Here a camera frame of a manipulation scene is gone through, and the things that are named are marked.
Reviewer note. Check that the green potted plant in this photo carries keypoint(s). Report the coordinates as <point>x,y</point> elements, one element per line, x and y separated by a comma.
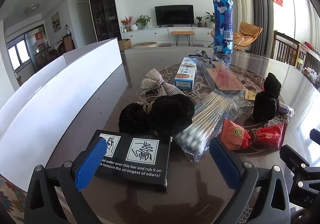
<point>143,21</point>
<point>210,19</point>

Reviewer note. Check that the green potted plant right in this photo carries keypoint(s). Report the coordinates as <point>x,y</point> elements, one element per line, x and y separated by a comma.
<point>210,19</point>

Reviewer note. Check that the white tv cabinet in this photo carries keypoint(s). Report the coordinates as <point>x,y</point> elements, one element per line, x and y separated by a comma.
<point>164,35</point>

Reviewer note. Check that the black fluffy hair claw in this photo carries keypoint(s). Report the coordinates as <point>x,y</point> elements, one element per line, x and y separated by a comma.
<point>266,102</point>

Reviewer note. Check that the black odor bar box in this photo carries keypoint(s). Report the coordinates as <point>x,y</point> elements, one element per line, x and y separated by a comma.
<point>141,159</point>

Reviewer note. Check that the rhinestone bow hair clip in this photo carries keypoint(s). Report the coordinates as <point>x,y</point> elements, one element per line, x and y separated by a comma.
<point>154,80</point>

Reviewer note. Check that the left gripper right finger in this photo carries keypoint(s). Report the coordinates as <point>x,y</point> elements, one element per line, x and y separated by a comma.
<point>228,163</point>

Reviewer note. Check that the small dark glass vial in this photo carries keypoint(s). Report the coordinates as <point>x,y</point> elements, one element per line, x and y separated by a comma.
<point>284,109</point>

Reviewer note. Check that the black television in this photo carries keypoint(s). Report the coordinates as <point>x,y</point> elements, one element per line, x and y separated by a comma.
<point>174,15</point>

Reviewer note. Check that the cotton swabs bag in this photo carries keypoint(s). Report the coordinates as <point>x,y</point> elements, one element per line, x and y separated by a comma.
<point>206,123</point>

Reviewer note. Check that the blue camouflage bottle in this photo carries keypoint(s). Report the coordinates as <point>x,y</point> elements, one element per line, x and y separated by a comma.
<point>223,31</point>

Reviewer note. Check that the wooden dining chair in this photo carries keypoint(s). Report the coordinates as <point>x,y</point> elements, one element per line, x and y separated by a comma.
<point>288,50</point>

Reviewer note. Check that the orange lounge chair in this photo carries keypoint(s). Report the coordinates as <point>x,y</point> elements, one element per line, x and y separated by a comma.
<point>246,35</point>

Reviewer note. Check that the blue white ointment box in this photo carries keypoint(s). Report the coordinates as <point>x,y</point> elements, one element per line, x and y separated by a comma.
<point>185,76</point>

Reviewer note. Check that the wall painting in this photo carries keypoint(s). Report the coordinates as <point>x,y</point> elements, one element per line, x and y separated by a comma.
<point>56,24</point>

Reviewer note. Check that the floral patterned cushion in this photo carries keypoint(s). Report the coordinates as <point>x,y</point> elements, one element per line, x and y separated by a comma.
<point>13,200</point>

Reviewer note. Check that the grey curtain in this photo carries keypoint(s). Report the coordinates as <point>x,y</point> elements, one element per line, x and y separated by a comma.
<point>263,18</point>

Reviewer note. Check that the white cardboard sorting box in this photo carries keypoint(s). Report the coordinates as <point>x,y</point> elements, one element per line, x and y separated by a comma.
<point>37,115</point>

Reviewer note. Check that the brown cardboard box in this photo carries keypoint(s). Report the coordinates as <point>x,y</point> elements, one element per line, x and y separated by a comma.
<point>124,44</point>

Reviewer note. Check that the green potted plant left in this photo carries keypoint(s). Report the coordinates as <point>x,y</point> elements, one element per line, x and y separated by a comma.
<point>143,21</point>

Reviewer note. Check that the covered standing air conditioner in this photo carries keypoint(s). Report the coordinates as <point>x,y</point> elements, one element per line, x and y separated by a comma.
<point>245,11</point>

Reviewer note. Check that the red flower vase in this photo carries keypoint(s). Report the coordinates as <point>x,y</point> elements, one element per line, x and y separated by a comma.
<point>126,22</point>

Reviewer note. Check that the phone case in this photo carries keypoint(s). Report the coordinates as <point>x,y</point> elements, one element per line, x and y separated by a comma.
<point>219,77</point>

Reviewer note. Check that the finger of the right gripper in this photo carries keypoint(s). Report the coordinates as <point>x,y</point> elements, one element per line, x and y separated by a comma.
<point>315,135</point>

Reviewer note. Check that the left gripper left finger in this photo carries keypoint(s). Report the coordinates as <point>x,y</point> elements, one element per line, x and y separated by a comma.
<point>88,163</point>

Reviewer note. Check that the round cat scratcher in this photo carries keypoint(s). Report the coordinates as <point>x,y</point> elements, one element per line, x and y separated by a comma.
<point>145,45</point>

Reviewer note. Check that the red candy wrapper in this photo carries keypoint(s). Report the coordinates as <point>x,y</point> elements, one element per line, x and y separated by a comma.
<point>234,136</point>
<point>271,137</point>

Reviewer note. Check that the black display cabinet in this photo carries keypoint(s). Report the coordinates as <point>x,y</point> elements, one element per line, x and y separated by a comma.
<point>105,19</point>

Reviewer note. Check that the wooden bench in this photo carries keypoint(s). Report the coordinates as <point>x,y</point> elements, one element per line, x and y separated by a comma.
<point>188,34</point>

